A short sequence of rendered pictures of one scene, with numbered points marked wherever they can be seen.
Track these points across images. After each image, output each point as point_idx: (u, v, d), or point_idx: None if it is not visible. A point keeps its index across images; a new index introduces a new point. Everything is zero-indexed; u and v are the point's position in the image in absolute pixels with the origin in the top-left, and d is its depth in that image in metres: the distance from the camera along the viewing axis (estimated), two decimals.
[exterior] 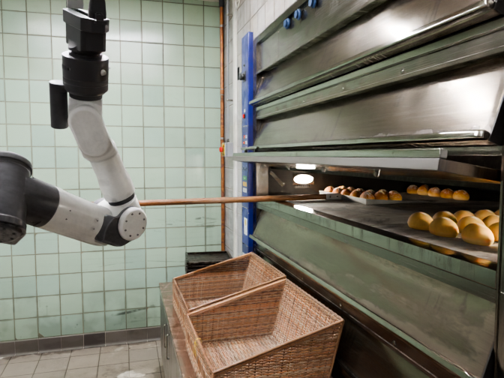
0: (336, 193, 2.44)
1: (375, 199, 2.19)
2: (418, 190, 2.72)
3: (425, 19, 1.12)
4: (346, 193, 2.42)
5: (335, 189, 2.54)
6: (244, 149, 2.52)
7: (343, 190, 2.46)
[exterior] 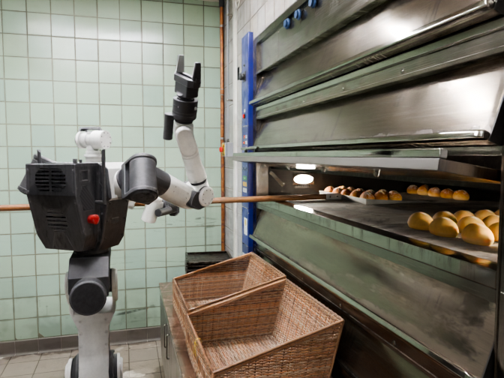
0: (336, 193, 2.44)
1: (375, 199, 2.19)
2: (418, 190, 2.72)
3: (425, 19, 1.12)
4: (346, 193, 2.42)
5: (335, 189, 2.54)
6: (244, 149, 2.52)
7: (343, 190, 2.46)
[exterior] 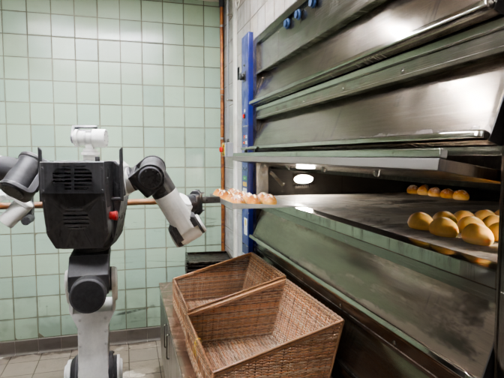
0: (215, 196, 2.27)
1: (243, 204, 2.02)
2: (418, 190, 2.72)
3: (425, 19, 1.12)
4: (224, 196, 2.25)
5: (219, 192, 2.37)
6: (244, 149, 2.52)
7: (223, 193, 2.28)
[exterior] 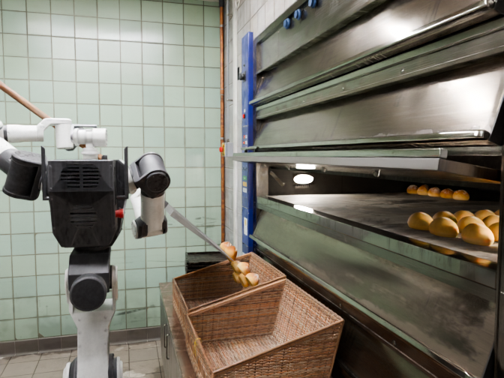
0: None
1: (181, 218, 1.95)
2: (418, 190, 2.72)
3: (425, 19, 1.12)
4: (230, 249, 2.27)
5: (226, 241, 2.40)
6: (244, 149, 2.52)
7: (231, 245, 2.31)
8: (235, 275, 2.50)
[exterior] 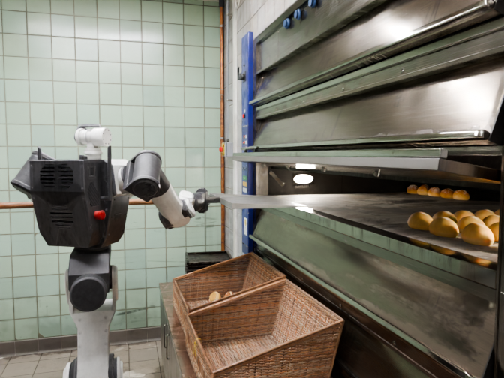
0: (214, 196, 2.26)
1: (242, 204, 2.01)
2: (418, 190, 2.72)
3: (425, 19, 1.12)
4: None
5: None
6: (244, 149, 2.52)
7: None
8: (217, 295, 2.48)
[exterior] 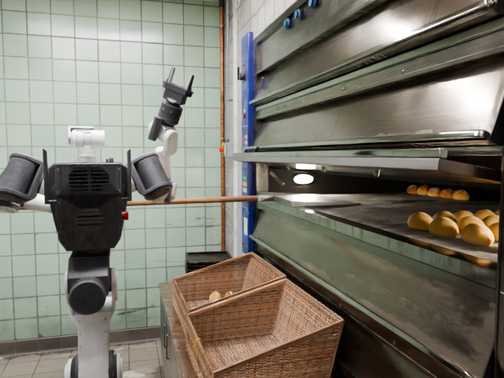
0: (268, 194, 2.35)
1: (301, 202, 2.10)
2: (418, 190, 2.72)
3: (425, 19, 1.12)
4: None
5: None
6: (244, 149, 2.52)
7: None
8: (217, 295, 2.48)
